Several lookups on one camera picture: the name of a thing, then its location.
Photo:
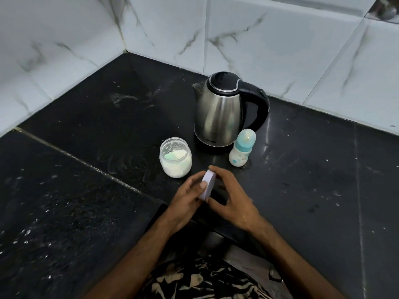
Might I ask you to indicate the person's left hand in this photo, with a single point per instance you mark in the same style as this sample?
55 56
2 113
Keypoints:
183 204

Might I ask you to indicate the stainless steel electric kettle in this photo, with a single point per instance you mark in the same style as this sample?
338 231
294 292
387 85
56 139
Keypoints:
224 112

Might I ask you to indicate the person's left thumb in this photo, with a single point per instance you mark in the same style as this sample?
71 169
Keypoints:
201 188

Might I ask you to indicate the person's left forearm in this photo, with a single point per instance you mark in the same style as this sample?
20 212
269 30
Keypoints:
134 261

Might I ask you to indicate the person's patterned clothing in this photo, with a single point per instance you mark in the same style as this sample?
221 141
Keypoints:
202 278

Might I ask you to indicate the white jar lid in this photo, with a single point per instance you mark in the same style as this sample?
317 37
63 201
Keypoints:
207 185

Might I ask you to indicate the clear jar of white powder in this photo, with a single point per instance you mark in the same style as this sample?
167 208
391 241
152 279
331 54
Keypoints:
175 158

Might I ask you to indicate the green measuring scoop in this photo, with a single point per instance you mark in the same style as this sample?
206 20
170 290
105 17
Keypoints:
174 156

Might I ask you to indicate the person's right thumb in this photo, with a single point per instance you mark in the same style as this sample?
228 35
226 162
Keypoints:
215 204

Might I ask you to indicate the blue baby feeding bottle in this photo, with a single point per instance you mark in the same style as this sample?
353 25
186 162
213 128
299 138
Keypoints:
242 148

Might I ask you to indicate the person's right forearm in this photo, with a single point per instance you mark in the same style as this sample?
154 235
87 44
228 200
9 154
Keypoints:
290 261

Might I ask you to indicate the person's right hand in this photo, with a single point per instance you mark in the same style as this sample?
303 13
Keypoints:
234 204

